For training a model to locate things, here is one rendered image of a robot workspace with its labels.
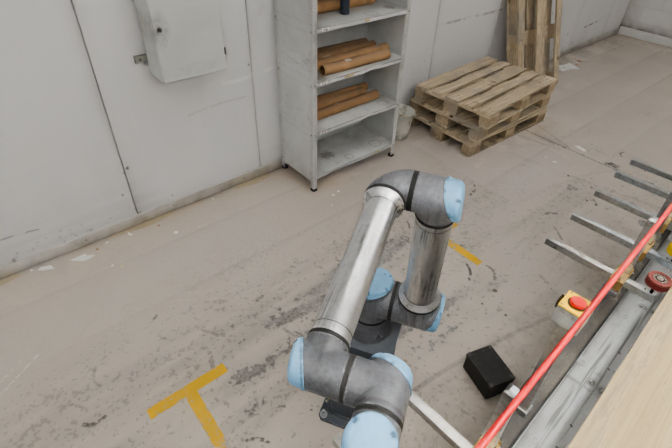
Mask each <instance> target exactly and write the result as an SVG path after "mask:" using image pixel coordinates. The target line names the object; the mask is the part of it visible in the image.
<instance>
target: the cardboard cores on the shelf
mask: <svg viewBox="0 0 672 448"><path fill-rule="evenodd" d="M374 2H375V0H350V8H351V7H357V6H362V5H367V4H373V3H374ZM335 10H340V0H317V14H319V13H325V12H330V11H335ZM390 56H391V53H390V50H389V45H388V44H387V43H382V44H377V45H376V42H375V41H374V40H371V41H368V40H367V38H360V39H356V40H351V41H347V42H343V43H338V44H334V45H330V46H325V47H321V48H317V71H320V74H321V75H322V76H326V75H330V74H334V73H338V72H341V71H345V70H349V69H353V68H356V67H360V66H364V65H368V64H371V63H375V62H379V61H383V60H386V59H389V58H390ZM367 89H368V84H367V83H366V82H363V83H360V84H356V85H353V86H349V87H346V88H342V89H339V90H336V91H332V92H329V93H325V94H322V95H318V96H317V121H318V120H321V119H323V118H326V117H329V116H331V115H334V114H337V113H339V112H342V111H345V110H348V109H350V108H353V107H356V106H358V105H361V104H364V103H366V102H369V101H372V100H374V99H377V98H379V95H380V94H379V91H378V90H377V89H374V90H372V91H369V92H366V90H367Z"/></svg>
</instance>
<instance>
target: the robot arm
mask: <svg viewBox="0 0 672 448"><path fill-rule="evenodd" d="M464 197H465V184H464V182H463V181H461V180H459V179H455V178H452V177H450V176H448V177H446V176H441V175H436V174H432V173H427V172H422V171H416V170H413V169H401V170H395V171H392V172H389V173H386V174H384V175H382V176H380V177H378V178H376V179H375V180H374V181H373V182H371V183H370V185H369V186H368V187H367V189H366V191H365V193H364V195H363V199H362V201H363V205H364V209H363V211H362V214H361V216H360V218H359V220H358V223H357V225H356V227H355V230H354V232H353V234H352V237H351V239H350V241H349V243H348V246H347V248H346V250H345V253H344V255H343V257H342V259H341V262H340V264H339V266H338V269H337V271H336V273H335V275H334V278H333V280H332V282H331V285H330V287H329V289H328V292H327V294H326V296H325V298H324V301H323V303H322V305H321V308H320V310H319V312H318V314H317V317H316V319H315V321H314V324H313V326H312V328H311V329H310V330H309V333H308V335H307V337H306V339H305V338H304V337H299V338H297V339H296V341H295V343H294V345H293V347H292V350H291V353H290V357H289V361H288V367H287V379H288V382H289V383H290V384H291V385H292V386H295V387H297V388H300V389H302V390H303V391H308V392H311V393H314V394H317V395H319V396H322V397H325V398H328V399H331V400H334V401H336V402H340V403H343V404H344V405H346V406H349V407H352V408H354V411H353V414H352V417H351V420H350V421H349V423H348V424H347V426H346V427H345V429H344V431H343V434H342V438H341V444H340V448H399V443H400V438H401V434H402V429H403V425H404V421H405V416H406V412H407V408H408V403H409V399H410V397H411V395H412V383H413V375H412V372H411V370H410V368H409V367H408V365H407V364H406V363H405V362H404V361H402V360H401V359H400V358H398V357H396V356H394V355H392V354H388V353H376V354H374V355H373V356H371V357H370V359H366V358H364V357H360V356H357V355H354V354H351V353H348V352H349V349H350V343H351V340H352V338H353V339H355V340H357V341H359V342H361V343H365V344H376V343H379V342H381V341H383V340H385V339H386V338H387V337H388V336H389V334H390V332H391V328H392V322H396V323H399V324H403V325H406V326H409V327H413V328H416V329H420V330H423V331H428V332H435V331H436V330H437V328H438V326H439V323H440V320H441V317H442V313H443V309H444V305H445V295H444V294H442V293H441V292H440V290H439V288H438V284H439V280H440V275H441V271H442V267H443V263H444V259H445V255H446V251H447V247H448V243H449V239H450V235H451V231H452V227H453V223H454V222H459V221H460V220H461V216H462V211H463V205H464ZM404 210H406V211H410V212H414V213H415V220H414V227H413V234H412V241H411V248H410V255H409V262H408V268H407V275H406V280H405V281H403V282H399V281H395V280H394V279H393V277H392V275H391V273H390V272H389V271H388V270H386V269H384V268H381V267H379V268H378V264H379V261H380V258H381V255H382V253H383V250H384V247H385V244H386V241H387V239H388V236H389V233H390V230H391V227H392V225H393V222H394V219H395V218H398V217H399V216H400V215H401V214H402V213H403V211H404Z"/></svg>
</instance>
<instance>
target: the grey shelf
mask: <svg viewBox="0 0 672 448"><path fill-rule="evenodd" d="M407 1H408V4H407ZM273 3H274V21H275V40H276V58H277V76H278V95H279V113H280V132H281V150H282V168H283V169H287V168H288V165H286V163H287V164H289V165H290V166H291V167H292V168H294V169H295V170H296V171H298V172H299V173H300V174H302V175H303V176H304V177H305V178H307V179H308V180H309V181H311V188H310V190H311V191H313V192H315V191H317V179H318V178H320V177H323V176H325V175H327V174H329V173H330V172H332V171H334V170H337V169H339V168H342V167H345V166H348V165H350V164H353V163H355V162H357V161H360V160H362V159H364V158H367V157H369V156H371V155H374V154H376V153H378V152H380V151H383V150H385V149H387V148H390V147H391V151H390V153H388V156H390V157H392V156H394V153H393V152H394V144H395V136H396V128H397V119H398V111H399V103H400V95H401V86H402V78H403V70H404V61H405V53H406V45H407V37H408V28H409V20H410V12H411V4H412V0H375V2H374V3H373V4H367V5H362V6H357V7H351V8H350V9H349V14H348V15H341V14H340V10H335V11H330V12H325V13H319V14H317V0H273ZM405 18H406V21H405ZM369 22H370V23H369ZM369 24H370V25H369ZM364 26H365V30H364ZM404 27H405V30H404ZM370 32H371V35H370ZM403 36H404V39H403ZM368 37H369V38H368ZM360 38H367V40H368V39H369V40H368V41H371V40H374V41H375V42H376V45H377V44H382V43H387V44H388V45H389V50H390V53H391V56H390V58H389V59H386V60H383V61H379V62H375V63H371V64H368V65H364V66H360V67H356V68H353V69H349V70H345V71H341V72H338V73H334V74H330V75H326V76H322V75H321V74H320V71H317V48H321V47H325V46H330V45H334V44H338V43H343V42H347V41H351V40H356V39H360ZM402 44H403V47H402ZM309 50H310V61H309ZM401 53H402V56H401ZM400 62H401V65H400ZM399 70H400V73H399ZM311 71H312V72H311ZM361 74H362V77H361ZM367 74H368V77H367ZM398 79H399V82H398ZM363 82H366V83H367V84H368V89H367V90H366V92H369V91H372V90H374V89H377V90H378V91H379V94H380V95H379V98H377V99H374V100H372V101H369V102H366V103H364V104H361V105H358V106H356V107H353V108H350V109H348V110H345V111H342V112H339V113H337V114H334V115H331V116H329V117H326V118H323V119H321V120H318V121H317V96H318V95H322V94H325V93H329V92H332V91H336V90H339V89H342V88H346V87H349V86H353V85H356V84H360V83H363ZM397 88H398V90H397ZM396 96H397V99H396ZM311 99H312V100H311ZM311 102H312V103H311ZM311 107H312V108H311ZM395 107H396V108H395ZM394 114H395V116H394ZM364 118H365V119H364ZM358 121H359V124H358ZM393 122H394V125H393ZM392 131H393V134H392ZM391 140H392V141H391Z"/></svg>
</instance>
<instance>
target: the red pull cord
mask: <svg viewBox="0 0 672 448"><path fill-rule="evenodd" d="M671 211H672V203H671V204H670V205H669V207H668V208H667V209H666V210H665V211H664V213H663V214H662V215H661V216H660V218H659V219H658V220H657V221H656V223H655V224H654V225H653V226H652V228H651V229H650V230H649V231H648V233H647V234H646V235H645V236H644V238H643V239H642V240H641V241H640V243H639V244H638V245H637V246H636V247H635V249H634V250H633V251H632V252H631V254H630V255H629V256H628V257H627V259H626V260H625V261H624V262H623V264H622V265H621V266H620V267H619V269H618V270H617V271H616V272H615V274H614V275H613V276H612V277H611V278H610V280H609V281H608V282H607V283H606V285H605V286H604V287H603V288H602V290H601V291H600V292H599V293H598V295H597V296H596V297H595V298H594V300H593V301H592V302H591V303H590V305H589V306H588V307H587V308H586V310H585V311H584V312H583V313H582V314H581V316H580V317H579V318H578V319H577V321H576V322H575V323H574V324H573V326H572V327H571V328H570V329H569V331H568V332H567V333H566V334H565V336H564V337H563V338H562V339H561V341H560V342H559V343H558V344H557V346H556V347H555V348H554V349H553V350H552V352H551V353H550V354H549V355H548V357H547V358H546V359H545V360H544V362H543V363H542V364H541V365H540V367H539V368H538V369H537V370H536V372H535V373H534V374H533V375H532V377H531V378H530V379H529V380H528V381H527V383H526V384H525V385H524V386H523V388H522V389H521V390H520V391H519V393H518V394H517V395H516V396H515V398H514V399H513V400H512V401H511V403H510V404H509V405H508V406H507V408H506V409H505V410H504V411H503V413H502V414H501V415H500V416H499V417H498V419H497V420H496V421H495V422H494V424H493V425H492V426H491V427H490V429H489V430H488V431H487V432H486V434H485V435H484V436H483V437H482V439H481V440H480V441H479V442H478V444H477V445H476V446H475V447H474V448H486V447H487V445H488V444H489V443H490V442H491V440H492V439H493V438H494V436H495V435H496V434H497V433H498V431H499V430H500V429H501V428H502V426H503V425H504V424H505V422H506V421H507V420H508V419H509V417H510V416H511V415H512V414H513V412H514V411H515V410H516V408H517V407H518V406H519V405H520V403H521V402H522V401H523V400H524V398H525V397H526V396H527V394H528V393H529V392H530V391H531V389H532V388H533V387H534V386H535V384H536V383H537V382H538V380H539V379H540V378H541V377H542V375H543V374H544V373H545V372H546V370H547V369H548V368H549V366H550V365H551V364H552V363H553V361H554V360H555V359H556V358H557V356H558V355H559V354H560V352H561V351H562V350H563V349H564V347H565V346H566V345H567V344H568V342H569V341H570V340H571V338H572V337H573V336H574V335H575V333H576V332H577V331H578V330H579V328H580V327H581V326H582V324H583V323H584V322H585V321H586V319H587V318H588V317H589V316H590V314H591V313H592V312H593V310H594V309H595V308H596V307H597V305H598V304H599V303H600V302H601V300H602V299H603V298H604V296H605V295H606V294H607V293H608V291H609V290H610V289H611V288H612V286H613V285H614V284H615V282H616V281H617V280H618V279H619V277H620V276H621V275H622V274H623V272H624V271H625V270H626V268H627V267H628V266H629V265H630V263H631V262H632V261H633V260H634V258H635V257H636V256H637V254H638V253H639V252H640V251H641V249H642V248H643V247H644V246H645V244H646V243H647V242H648V240H649V239H650V238H651V237H652V235H653V234H654V233H655V232H656V230H657V229H658V228H659V226H660V225H661V224H662V223H663V221H664V220H665V219H666V218H667V216H668V215H669V214H670V212H671Z"/></svg>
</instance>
